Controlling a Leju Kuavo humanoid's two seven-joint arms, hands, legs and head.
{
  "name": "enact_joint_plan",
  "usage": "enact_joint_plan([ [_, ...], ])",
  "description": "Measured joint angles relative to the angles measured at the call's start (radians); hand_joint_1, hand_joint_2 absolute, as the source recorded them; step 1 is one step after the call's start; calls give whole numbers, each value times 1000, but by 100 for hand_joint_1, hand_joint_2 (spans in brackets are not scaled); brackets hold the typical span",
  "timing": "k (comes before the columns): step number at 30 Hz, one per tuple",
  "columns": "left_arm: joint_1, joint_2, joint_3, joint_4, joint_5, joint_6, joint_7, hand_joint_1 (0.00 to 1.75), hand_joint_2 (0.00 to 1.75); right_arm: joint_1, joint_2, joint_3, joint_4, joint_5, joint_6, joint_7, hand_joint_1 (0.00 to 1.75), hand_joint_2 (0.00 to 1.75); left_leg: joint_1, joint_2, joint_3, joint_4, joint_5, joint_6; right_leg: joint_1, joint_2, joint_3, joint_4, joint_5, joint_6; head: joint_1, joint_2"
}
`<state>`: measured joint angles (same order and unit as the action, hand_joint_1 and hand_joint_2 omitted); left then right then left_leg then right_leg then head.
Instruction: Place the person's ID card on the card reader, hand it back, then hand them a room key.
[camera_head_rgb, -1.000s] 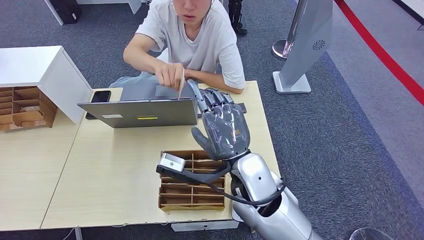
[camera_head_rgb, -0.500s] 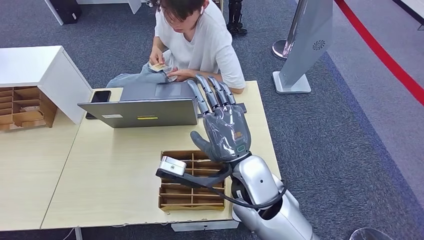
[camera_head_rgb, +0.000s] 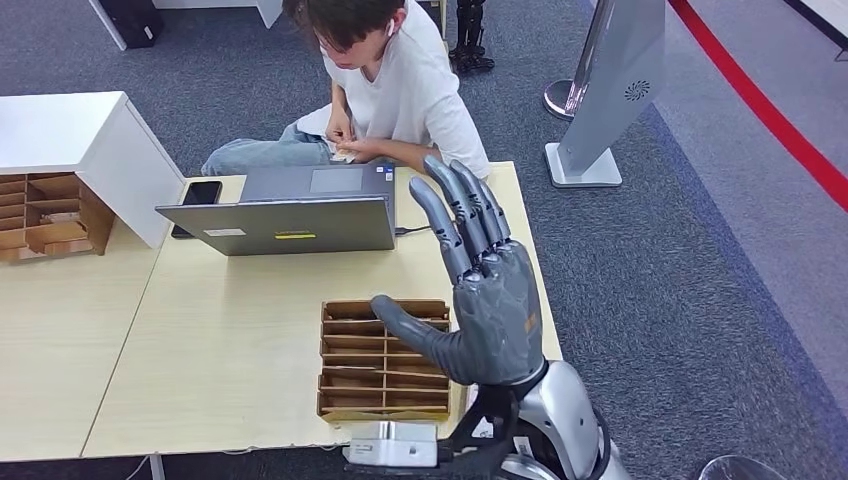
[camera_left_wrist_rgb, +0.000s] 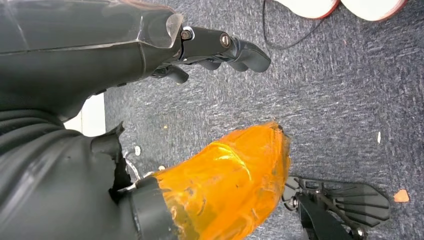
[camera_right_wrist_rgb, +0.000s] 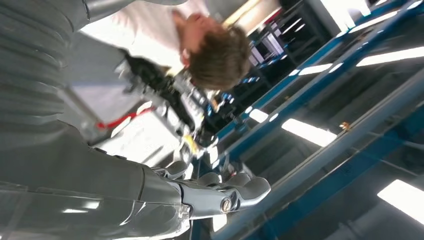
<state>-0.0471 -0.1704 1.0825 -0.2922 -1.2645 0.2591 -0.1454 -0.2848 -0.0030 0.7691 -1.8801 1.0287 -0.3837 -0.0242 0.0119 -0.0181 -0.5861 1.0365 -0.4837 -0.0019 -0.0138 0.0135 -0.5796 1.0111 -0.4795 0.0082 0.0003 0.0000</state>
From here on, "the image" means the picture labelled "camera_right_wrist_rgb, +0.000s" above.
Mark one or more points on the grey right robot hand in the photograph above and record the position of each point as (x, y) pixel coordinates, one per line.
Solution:
(82, 185)

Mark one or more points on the person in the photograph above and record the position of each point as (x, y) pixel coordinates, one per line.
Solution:
(212, 56)

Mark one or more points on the white display board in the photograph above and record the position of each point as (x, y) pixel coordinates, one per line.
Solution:
(142, 139)

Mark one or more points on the white ceiling light panel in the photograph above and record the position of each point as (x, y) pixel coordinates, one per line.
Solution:
(314, 69)
(258, 116)
(308, 132)
(391, 56)
(402, 202)

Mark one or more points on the dark storage rack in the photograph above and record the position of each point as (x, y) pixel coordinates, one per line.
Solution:
(281, 36)

